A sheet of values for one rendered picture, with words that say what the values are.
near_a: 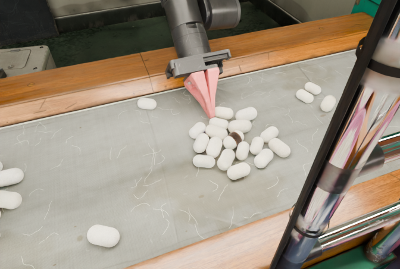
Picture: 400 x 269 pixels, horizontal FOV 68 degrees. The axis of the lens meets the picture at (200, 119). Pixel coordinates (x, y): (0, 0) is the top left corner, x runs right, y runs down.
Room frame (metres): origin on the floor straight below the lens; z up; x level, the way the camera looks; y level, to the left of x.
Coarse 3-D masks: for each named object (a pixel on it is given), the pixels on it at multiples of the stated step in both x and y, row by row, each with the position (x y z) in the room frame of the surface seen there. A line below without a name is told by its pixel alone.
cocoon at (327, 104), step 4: (328, 96) 0.41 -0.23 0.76; (332, 96) 0.40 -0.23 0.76; (324, 100) 0.40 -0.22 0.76; (328, 100) 0.39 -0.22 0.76; (332, 100) 0.40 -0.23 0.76; (324, 104) 0.39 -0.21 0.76; (328, 104) 0.39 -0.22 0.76; (332, 104) 0.39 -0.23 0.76; (324, 108) 0.38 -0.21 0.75; (328, 108) 0.38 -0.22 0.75; (332, 108) 0.38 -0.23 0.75
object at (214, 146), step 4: (216, 136) 0.31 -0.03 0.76; (212, 140) 0.30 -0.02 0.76; (216, 140) 0.30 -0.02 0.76; (220, 140) 0.30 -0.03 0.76; (208, 144) 0.30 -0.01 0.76; (212, 144) 0.29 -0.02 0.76; (216, 144) 0.29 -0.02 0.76; (220, 144) 0.30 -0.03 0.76; (208, 148) 0.29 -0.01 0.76; (212, 148) 0.29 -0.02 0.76; (216, 148) 0.29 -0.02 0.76; (220, 148) 0.29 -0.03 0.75; (208, 152) 0.28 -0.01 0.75; (212, 152) 0.28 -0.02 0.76; (216, 152) 0.28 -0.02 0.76; (212, 156) 0.28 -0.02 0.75; (216, 156) 0.28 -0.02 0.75
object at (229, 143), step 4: (236, 132) 0.32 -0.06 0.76; (240, 132) 0.32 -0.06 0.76; (228, 136) 0.31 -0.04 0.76; (240, 136) 0.31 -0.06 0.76; (224, 140) 0.30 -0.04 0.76; (228, 140) 0.30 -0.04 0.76; (232, 140) 0.30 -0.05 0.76; (224, 144) 0.30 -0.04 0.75; (228, 144) 0.30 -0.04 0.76; (232, 144) 0.30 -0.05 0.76; (228, 148) 0.30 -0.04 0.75; (232, 148) 0.30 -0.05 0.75
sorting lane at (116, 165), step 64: (320, 64) 0.54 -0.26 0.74; (0, 128) 0.35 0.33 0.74; (64, 128) 0.35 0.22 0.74; (128, 128) 0.35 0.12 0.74; (256, 128) 0.35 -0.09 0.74; (320, 128) 0.35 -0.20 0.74; (64, 192) 0.22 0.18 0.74; (128, 192) 0.22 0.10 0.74; (192, 192) 0.22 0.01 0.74; (256, 192) 0.22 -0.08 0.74; (0, 256) 0.14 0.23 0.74; (64, 256) 0.14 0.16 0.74; (128, 256) 0.14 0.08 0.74
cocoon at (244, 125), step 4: (236, 120) 0.34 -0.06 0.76; (240, 120) 0.34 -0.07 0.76; (244, 120) 0.34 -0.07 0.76; (248, 120) 0.35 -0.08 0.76; (232, 124) 0.34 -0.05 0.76; (236, 124) 0.33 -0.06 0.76; (240, 124) 0.34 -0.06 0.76; (244, 124) 0.34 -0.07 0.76; (248, 124) 0.34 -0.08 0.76; (228, 128) 0.34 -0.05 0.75; (232, 128) 0.33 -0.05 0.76; (236, 128) 0.33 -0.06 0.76; (240, 128) 0.33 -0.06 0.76; (244, 128) 0.33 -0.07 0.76; (248, 128) 0.33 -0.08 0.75; (244, 132) 0.33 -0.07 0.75
